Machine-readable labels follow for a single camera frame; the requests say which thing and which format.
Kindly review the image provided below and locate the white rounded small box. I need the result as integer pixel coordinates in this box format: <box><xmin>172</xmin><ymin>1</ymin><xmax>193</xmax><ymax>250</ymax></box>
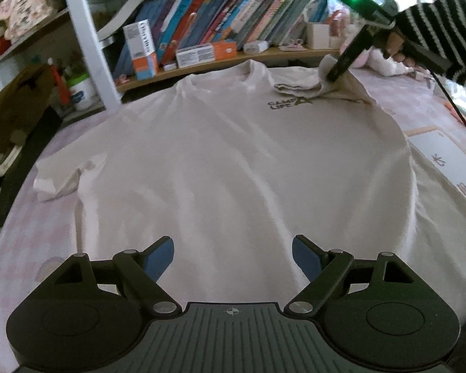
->
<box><xmin>243</xmin><ymin>40</ymin><xmax>270</xmax><ymax>54</ymax></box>

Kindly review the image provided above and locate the flat orange white box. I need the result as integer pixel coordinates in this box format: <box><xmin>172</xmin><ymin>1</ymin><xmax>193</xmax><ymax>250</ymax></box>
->
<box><xmin>176</xmin><ymin>40</ymin><xmax>237</xmax><ymax>68</ymax></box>

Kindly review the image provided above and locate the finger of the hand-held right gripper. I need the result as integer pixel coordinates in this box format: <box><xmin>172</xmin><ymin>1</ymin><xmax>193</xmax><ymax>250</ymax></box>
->
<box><xmin>325</xmin><ymin>23</ymin><xmax>370</xmax><ymax>85</ymax></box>

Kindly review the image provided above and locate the white cup green lid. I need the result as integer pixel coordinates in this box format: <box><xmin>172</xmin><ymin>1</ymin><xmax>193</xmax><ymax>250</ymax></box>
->
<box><xmin>68</xmin><ymin>74</ymin><xmax>96</xmax><ymax>111</ymax></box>

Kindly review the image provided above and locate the black cable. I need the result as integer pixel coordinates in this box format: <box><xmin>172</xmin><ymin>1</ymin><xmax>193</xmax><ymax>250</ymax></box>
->
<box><xmin>429</xmin><ymin>68</ymin><xmax>466</xmax><ymax>156</ymax></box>

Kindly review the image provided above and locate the pink floral bag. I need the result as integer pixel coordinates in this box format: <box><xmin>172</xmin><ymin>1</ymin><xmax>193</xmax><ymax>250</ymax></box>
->
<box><xmin>0</xmin><ymin>0</ymin><xmax>57</xmax><ymax>39</ymax></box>

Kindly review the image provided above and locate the olive green bag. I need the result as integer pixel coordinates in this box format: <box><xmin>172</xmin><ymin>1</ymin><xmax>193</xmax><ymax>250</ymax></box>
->
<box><xmin>0</xmin><ymin>64</ymin><xmax>55</xmax><ymax>152</ymax></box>

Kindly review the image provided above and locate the tall orange white box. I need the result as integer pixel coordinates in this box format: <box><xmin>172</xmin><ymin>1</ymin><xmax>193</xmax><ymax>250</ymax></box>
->
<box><xmin>123</xmin><ymin>19</ymin><xmax>158</xmax><ymax>80</ymax></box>

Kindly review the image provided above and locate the white wooden bookshelf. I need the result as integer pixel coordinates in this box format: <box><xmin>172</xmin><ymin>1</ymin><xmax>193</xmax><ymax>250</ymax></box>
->
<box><xmin>0</xmin><ymin>0</ymin><xmax>420</xmax><ymax>105</ymax></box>

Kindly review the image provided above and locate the pink checked cartoon mat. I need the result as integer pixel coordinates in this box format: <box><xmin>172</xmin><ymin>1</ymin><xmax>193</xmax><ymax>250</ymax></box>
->
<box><xmin>0</xmin><ymin>66</ymin><xmax>466</xmax><ymax>373</ymax></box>

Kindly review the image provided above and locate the person's right hand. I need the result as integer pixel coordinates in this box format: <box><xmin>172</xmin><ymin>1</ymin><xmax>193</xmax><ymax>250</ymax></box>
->
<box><xmin>384</xmin><ymin>30</ymin><xmax>417</xmax><ymax>68</ymax></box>

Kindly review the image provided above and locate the white logo t-shirt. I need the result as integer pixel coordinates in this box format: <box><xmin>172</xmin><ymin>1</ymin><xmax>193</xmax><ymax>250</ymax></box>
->
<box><xmin>33</xmin><ymin>52</ymin><xmax>466</xmax><ymax>333</ymax></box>

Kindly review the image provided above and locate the black furniture piece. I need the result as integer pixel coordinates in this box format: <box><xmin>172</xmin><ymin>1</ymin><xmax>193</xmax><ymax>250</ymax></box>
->
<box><xmin>0</xmin><ymin>113</ymin><xmax>63</xmax><ymax>242</ymax></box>

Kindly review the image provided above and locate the row of colourful books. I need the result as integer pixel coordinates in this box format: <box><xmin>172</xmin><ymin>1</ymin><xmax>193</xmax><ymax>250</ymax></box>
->
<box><xmin>112</xmin><ymin>0</ymin><xmax>346</xmax><ymax>67</ymax></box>

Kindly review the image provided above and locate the orange pen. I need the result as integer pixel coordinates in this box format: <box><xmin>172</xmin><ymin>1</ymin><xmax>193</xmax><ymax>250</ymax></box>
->
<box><xmin>48</xmin><ymin>58</ymin><xmax>72</xmax><ymax>105</ymax></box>

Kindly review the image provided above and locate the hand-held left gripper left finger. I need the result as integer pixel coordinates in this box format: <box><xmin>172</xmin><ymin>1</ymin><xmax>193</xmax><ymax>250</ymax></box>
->
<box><xmin>54</xmin><ymin>236</ymin><xmax>181</xmax><ymax>316</ymax></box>

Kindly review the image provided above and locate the open white cardboard box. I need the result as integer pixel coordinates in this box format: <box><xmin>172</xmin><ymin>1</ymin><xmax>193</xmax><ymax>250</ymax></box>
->
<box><xmin>306</xmin><ymin>21</ymin><xmax>342</xmax><ymax>49</ymax></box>

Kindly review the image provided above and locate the white wristwatch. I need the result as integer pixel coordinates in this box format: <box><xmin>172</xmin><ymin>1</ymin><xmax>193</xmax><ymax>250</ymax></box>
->
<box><xmin>0</xmin><ymin>145</ymin><xmax>24</xmax><ymax>175</ymax></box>

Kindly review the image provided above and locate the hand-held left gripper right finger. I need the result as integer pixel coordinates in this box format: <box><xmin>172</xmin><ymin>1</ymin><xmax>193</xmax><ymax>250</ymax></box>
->
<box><xmin>285</xmin><ymin>235</ymin><xmax>412</xmax><ymax>316</ymax></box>

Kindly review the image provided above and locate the person's right forearm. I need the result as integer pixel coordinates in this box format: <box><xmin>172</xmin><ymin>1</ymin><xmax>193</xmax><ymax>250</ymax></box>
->
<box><xmin>395</xmin><ymin>0</ymin><xmax>466</xmax><ymax>91</ymax></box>

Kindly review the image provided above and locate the pink white plush toy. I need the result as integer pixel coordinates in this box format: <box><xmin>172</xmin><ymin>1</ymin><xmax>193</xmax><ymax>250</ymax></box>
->
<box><xmin>340</xmin><ymin>8</ymin><xmax>416</xmax><ymax>76</ymax></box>

